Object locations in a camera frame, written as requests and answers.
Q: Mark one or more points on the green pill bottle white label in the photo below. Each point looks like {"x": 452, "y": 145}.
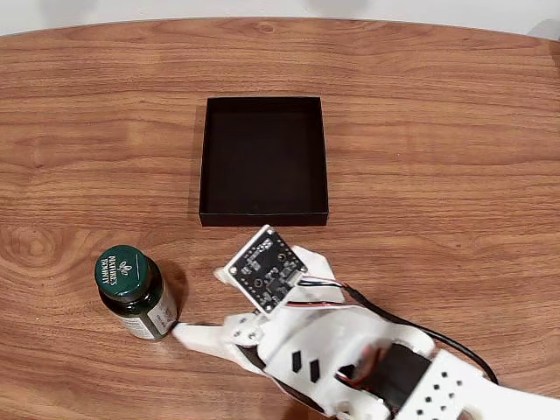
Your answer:
{"x": 131, "y": 302}

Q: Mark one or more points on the black open cardboard box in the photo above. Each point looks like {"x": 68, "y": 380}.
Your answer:
{"x": 262, "y": 162}

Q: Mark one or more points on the black camera board white mount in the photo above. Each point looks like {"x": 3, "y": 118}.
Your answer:
{"x": 267, "y": 271}

